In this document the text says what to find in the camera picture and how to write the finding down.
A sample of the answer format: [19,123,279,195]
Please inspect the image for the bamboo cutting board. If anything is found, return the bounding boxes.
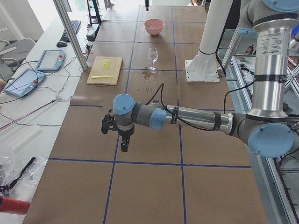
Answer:
[86,56,122,85]

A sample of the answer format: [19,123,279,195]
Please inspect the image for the clear wine glass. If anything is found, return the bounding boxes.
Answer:
[148,48,158,73]

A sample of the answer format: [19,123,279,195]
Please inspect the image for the clear plastic bag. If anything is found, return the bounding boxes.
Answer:
[0,156,48,187]

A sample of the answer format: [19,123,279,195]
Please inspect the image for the yellow plastic knife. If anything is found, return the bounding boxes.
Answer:
[91,75,113,79]

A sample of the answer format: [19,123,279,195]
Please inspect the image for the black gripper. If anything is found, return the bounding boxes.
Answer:
[118,127,135,152]

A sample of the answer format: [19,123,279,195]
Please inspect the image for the black computer box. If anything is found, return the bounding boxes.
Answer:
[86,24,100,42]

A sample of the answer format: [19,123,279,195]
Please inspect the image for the blue teach pendant far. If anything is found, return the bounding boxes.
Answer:
[36,49,66,72]

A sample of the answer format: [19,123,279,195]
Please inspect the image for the pink bowl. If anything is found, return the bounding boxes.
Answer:
[144,19,164,35]

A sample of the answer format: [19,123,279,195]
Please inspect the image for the black keyboard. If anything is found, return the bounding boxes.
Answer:
[59,20,82,43]

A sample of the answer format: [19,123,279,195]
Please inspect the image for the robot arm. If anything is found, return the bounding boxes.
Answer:
[111,0,299,158]

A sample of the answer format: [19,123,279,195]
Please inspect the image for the aluminium frame post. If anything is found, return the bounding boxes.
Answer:
[53,0,88,71]

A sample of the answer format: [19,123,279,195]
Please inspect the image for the red cylinder bottle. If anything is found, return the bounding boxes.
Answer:
[0,196,30,215]

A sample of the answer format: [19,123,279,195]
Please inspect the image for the pile of ice cubes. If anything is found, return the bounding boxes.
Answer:
[149,24,160,29]

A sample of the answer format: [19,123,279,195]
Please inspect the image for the grey office chair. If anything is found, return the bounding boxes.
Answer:
[0,38,36,72]

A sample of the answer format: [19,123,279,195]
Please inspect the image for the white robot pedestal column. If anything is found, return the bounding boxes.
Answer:
[185,0,233,82]

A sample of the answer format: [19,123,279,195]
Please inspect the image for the black computer mouse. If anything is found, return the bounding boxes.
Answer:
[56,41,67,48]

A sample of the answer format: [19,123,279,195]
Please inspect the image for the black strap tool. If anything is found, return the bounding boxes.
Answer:
[0,157,36,197]

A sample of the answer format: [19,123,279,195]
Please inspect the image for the blue teach pendant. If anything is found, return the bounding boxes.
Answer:
[36,49,66,72]
[3,69,46,98]

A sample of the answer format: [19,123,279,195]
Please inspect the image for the blue teach pendant near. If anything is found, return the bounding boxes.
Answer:
[3,69,46,98]

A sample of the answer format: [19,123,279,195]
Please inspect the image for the pink thin rod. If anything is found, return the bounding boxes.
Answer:
[0,98,58,131]

